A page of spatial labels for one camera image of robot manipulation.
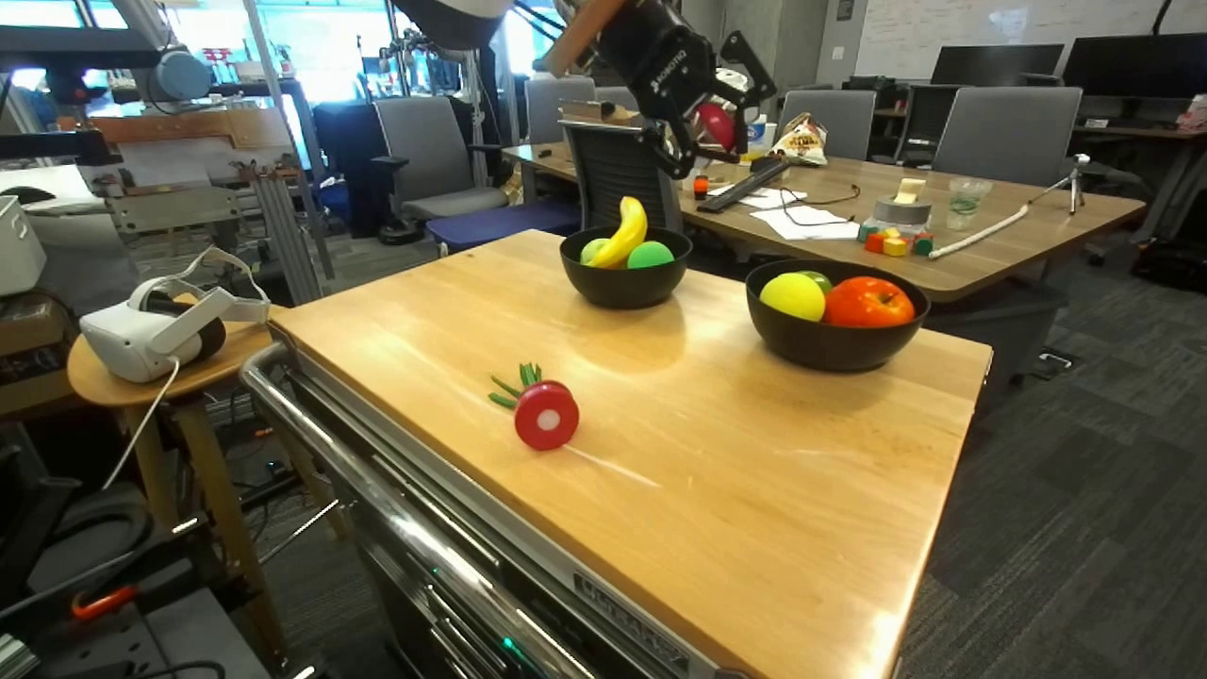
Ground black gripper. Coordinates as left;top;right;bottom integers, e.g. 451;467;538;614
600;0;786;182

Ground red toy radish piece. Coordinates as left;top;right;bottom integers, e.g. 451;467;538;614
695;96;742;155

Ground yellow toy banana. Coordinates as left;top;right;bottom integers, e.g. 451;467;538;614
590;192;651;270

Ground green toy ball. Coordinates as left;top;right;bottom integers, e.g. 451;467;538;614
622;237;678;274

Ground yellow toy ball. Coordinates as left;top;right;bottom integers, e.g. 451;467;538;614
758;266;835;323

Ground red toy bell pepper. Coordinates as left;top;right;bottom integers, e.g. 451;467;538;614
824;270;922;334

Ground red toy radish green leaves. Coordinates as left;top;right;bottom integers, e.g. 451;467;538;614
485;358;585;456

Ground long black device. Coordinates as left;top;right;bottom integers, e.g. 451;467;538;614
695;155;800;213

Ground white crumpled bag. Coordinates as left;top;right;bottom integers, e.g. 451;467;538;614
768;114;835;169

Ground mesh back office chair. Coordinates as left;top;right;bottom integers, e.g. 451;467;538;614
559;118;689;241

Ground grey office chair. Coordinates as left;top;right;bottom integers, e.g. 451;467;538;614
776;88;881;167
368;93;585;256
928;83;1086;192

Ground white paper sheet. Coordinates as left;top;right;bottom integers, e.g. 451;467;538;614
748;199;866;250

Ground black bowl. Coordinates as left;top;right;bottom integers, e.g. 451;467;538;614
554;221;699;313
742;256;934;375

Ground clear plastic container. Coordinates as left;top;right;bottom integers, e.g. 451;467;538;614
938;172;1001;232

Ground black computer monitor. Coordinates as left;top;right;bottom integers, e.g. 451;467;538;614
1060;31;1207;106
928;40;1067;89

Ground white stick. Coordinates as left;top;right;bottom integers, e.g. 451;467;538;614
925;199;1074;262

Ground wooden office desk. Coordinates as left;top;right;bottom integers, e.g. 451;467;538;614
505;132;1150;382

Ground white cart cabinet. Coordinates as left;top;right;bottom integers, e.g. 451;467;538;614
243;362;758;679

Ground round wooden stool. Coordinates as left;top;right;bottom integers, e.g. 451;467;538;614
63;315;294;665

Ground white VR headset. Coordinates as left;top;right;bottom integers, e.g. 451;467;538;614
77;270;274;389

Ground white box device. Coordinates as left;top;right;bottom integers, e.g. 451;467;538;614
0;192;52;301

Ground metal cart handle rail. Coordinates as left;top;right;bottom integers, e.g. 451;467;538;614
238;343;595;679

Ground white headset cable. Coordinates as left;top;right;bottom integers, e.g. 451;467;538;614
94;354;189;496

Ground black clamp orange handle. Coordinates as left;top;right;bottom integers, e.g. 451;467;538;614
67;580;145;629

